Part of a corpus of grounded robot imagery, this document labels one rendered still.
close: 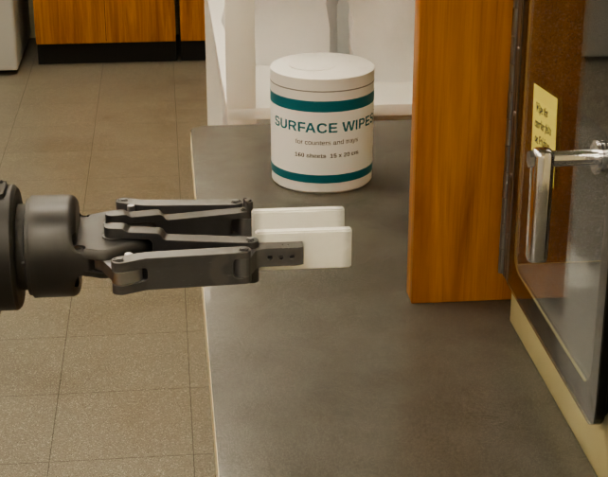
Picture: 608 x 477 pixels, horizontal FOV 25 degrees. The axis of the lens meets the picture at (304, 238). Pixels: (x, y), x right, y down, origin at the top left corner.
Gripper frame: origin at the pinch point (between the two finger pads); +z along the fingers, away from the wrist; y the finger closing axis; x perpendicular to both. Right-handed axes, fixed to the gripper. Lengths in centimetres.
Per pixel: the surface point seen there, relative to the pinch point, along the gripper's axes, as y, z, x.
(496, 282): 31.7, 23.1, 18.6
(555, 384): 10.1, 23.3, 18.9
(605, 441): -3.8, 23.4, 16.4
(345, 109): 65, 12, 10
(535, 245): -0.8, 17.5, 1.0
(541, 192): -0.7, 17.7, -3.2
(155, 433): 172, -15, 116
